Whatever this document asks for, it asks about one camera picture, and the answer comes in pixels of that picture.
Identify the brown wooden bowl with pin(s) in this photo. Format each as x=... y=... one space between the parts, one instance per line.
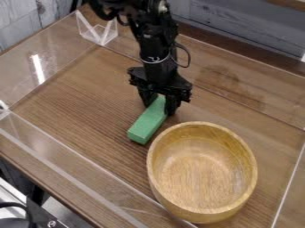
x=201 y=171

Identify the black metal frame mount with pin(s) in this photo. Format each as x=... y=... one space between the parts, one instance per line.
x=20 y=213

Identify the clear acrylic corner bracket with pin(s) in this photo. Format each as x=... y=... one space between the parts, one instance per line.
x=98 y=34

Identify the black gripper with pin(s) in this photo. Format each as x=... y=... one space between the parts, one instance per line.
x=159 y=78

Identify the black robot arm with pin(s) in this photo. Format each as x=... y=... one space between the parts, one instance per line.
x=155 y=31

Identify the green rectangular block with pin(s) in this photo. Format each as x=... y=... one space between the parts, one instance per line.
x=147 y=122

